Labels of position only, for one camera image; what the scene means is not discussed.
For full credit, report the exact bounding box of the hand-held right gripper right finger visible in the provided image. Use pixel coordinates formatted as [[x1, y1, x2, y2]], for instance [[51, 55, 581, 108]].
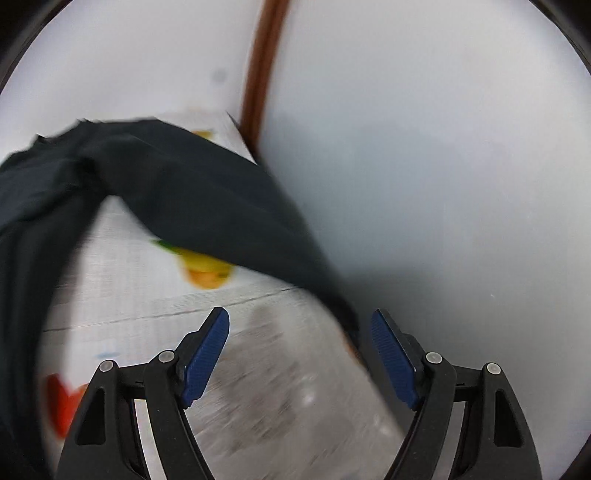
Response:
[[372, 308, 543, 480]]

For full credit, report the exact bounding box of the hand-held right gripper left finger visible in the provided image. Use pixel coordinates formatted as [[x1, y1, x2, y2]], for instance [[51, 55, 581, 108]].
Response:
[[55, 306, 230, 480]]

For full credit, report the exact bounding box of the dark navy garment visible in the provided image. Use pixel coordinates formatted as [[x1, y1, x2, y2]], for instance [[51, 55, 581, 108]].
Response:
[[0, 117, 362, 480]]

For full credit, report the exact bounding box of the fruit print lace tablecloth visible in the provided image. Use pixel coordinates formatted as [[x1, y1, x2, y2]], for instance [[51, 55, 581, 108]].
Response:
[[39, 107, 409, 480]]

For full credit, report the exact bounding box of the brown wooden trim strip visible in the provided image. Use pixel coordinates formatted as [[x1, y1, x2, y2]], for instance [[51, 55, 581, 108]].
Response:
[[239, 0, 291, 163]]

